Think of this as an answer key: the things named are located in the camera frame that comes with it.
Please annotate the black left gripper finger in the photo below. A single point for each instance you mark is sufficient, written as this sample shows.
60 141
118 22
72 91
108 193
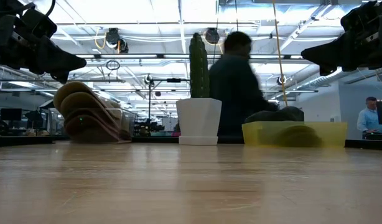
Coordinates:
54 59
61 77

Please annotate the beige baseball cap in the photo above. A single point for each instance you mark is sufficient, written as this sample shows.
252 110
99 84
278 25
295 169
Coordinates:
85 104
69 90

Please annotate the maroon baseball cap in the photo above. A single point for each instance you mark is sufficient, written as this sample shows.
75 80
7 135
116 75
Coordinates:
91 130

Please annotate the dark grey baseball cap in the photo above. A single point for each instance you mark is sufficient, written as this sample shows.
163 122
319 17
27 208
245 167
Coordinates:
275 115
298 137

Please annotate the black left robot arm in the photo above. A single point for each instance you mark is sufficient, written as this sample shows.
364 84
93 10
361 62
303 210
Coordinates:
1 4

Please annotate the person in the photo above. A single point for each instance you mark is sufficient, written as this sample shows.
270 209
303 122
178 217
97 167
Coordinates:
234 87
368 119

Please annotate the clear plastic bin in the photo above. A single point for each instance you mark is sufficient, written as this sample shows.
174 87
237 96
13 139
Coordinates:
127 124

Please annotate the black equipment stand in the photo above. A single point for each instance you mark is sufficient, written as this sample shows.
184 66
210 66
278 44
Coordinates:
149 96

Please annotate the yellow plastic bin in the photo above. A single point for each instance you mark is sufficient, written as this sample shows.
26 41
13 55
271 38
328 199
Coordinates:
259 135

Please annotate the tall green cactus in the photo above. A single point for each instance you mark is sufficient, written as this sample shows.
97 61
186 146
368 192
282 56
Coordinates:
199 65

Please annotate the white hexagonal plant pot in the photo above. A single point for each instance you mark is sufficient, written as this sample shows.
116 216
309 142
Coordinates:
198 118

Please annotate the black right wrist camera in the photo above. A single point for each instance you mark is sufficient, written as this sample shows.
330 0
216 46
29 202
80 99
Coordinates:
359 17

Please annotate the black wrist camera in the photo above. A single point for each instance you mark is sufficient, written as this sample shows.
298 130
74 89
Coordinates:
38 23
359 17

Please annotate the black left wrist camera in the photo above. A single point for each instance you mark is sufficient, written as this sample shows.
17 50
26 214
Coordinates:
38 23

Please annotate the black aluminium rig frame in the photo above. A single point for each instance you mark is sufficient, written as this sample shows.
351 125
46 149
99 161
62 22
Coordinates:
23 140

